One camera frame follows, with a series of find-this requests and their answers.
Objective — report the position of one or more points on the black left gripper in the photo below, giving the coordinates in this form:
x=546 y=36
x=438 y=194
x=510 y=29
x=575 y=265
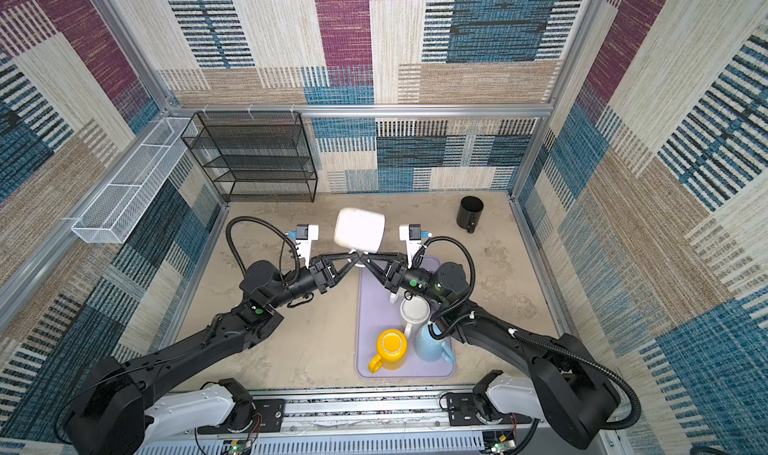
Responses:
x=319 y=274

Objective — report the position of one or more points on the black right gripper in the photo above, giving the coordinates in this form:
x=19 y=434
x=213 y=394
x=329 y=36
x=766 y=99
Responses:
x=395 y=265

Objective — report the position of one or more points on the white speckled mug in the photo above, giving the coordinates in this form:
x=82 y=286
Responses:
x=359 y=230

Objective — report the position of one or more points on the black mug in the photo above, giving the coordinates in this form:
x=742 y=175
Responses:
x=469 y=213

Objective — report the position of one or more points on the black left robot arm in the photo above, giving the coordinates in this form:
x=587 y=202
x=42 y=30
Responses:
x=110 y=414

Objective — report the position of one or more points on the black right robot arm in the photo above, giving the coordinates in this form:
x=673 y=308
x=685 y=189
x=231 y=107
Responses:
x=576 y=394

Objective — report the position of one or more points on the white mug dark rim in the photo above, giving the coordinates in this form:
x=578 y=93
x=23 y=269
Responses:
x=414 y=312

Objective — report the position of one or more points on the yellow mug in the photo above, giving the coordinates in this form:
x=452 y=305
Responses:
x=390 y=351

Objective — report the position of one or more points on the light blue mug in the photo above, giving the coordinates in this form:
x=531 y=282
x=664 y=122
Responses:
x=430 y=349

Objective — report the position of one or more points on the lavender plastic tray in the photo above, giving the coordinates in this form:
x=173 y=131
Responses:
x=379 y=310

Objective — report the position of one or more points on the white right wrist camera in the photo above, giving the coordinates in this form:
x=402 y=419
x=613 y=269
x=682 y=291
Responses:
x=414 y=238

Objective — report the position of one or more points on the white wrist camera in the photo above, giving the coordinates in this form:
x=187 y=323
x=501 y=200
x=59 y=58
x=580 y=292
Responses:
x=414 y=238
x=301 y=238

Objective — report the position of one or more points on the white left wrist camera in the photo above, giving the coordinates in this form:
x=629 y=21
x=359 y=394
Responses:
x=301 y=238

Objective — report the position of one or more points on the black wire shelf rack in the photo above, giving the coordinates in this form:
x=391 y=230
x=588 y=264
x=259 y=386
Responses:
x=262 y=156

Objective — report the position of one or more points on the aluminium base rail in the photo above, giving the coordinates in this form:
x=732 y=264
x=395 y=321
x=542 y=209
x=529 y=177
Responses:
x=217 y=419

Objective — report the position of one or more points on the white wire mesh basket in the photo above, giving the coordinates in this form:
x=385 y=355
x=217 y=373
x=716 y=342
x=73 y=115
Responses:
x=114 y=213

